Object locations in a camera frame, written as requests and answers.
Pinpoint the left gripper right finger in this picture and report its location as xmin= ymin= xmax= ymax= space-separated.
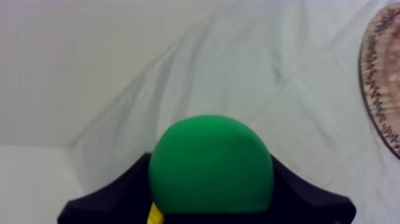
xmin=268 ymin=154 xmax=357 ymax=224

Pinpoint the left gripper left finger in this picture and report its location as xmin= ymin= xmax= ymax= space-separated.
xmin=57 ymin=152 xmax=154 ymax=224

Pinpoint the green toy pear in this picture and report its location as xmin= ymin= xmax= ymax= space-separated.
xmin=148 ymin=114 xmax=275 ymax=215

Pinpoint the yellow toy banana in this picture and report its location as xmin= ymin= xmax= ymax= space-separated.
xmin=146 ymin=202 xmax=165 ymax=224

